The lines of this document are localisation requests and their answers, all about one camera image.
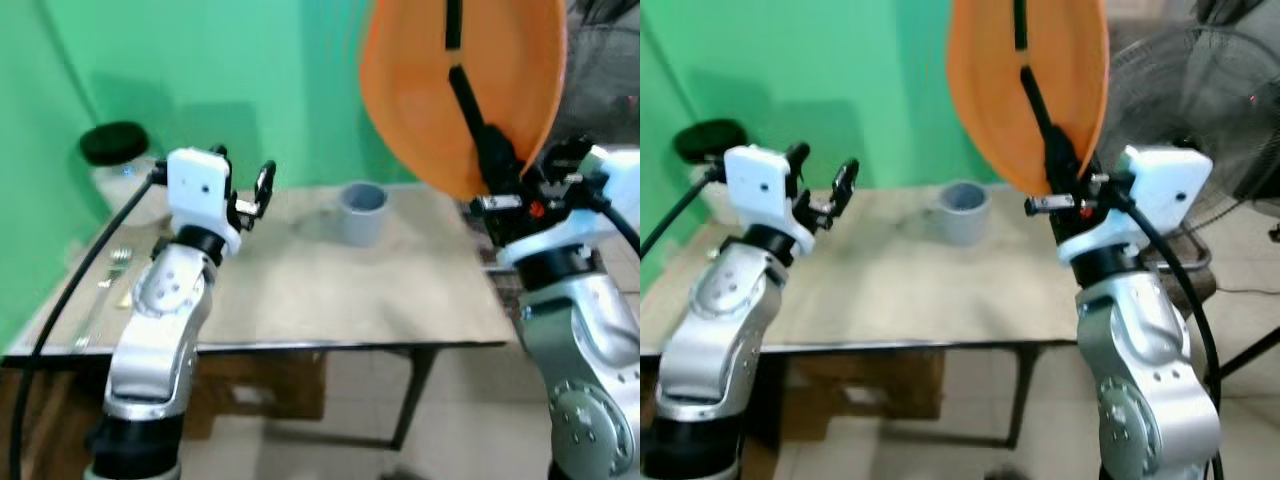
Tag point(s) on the grey cup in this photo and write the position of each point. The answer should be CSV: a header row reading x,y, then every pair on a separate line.
x,y
362,215
965,215

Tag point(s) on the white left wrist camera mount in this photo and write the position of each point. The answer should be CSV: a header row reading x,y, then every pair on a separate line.
x,y
760,188
198,190

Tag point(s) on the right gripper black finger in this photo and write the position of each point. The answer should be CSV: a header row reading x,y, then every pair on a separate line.
x,y
1050,120
485,125

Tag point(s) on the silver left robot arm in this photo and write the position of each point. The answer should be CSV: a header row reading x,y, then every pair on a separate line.
x,y
710,340
150,340

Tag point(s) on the glass jar with black lid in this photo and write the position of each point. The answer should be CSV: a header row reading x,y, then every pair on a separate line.
x,y
115,145
705,140

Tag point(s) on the brown cardboard box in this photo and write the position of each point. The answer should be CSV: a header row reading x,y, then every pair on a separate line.
x,y
865,395
255,395

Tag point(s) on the black metal table frame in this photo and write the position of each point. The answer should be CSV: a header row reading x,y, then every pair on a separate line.
x,y
415,395
1018,395

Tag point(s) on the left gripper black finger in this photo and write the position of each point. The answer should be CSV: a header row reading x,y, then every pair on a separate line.
x,y
219,155
846,185
799,158
265,185

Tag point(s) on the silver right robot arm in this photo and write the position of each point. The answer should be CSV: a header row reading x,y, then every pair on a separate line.
x,y
590,340
1140,350

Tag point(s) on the silver fork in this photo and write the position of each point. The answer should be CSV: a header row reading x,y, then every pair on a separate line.
x,y
115,268

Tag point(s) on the orange plastic bowl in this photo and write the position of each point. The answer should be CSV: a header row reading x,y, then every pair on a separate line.
x,y
410,90
985,90

